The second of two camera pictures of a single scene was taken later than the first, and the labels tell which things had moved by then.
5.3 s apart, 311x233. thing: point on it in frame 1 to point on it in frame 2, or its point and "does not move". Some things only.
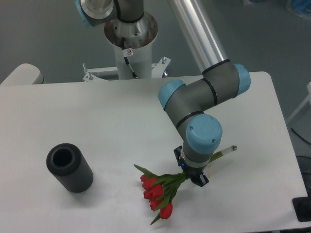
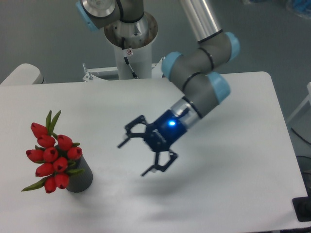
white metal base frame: [158, 70] does not move
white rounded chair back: [25, 74] does not move
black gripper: [194, 174] to [161, 134]
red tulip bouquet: [160, 189] to [53, 156]
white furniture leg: [308, 98] does not move
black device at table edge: [302, 207] does not move
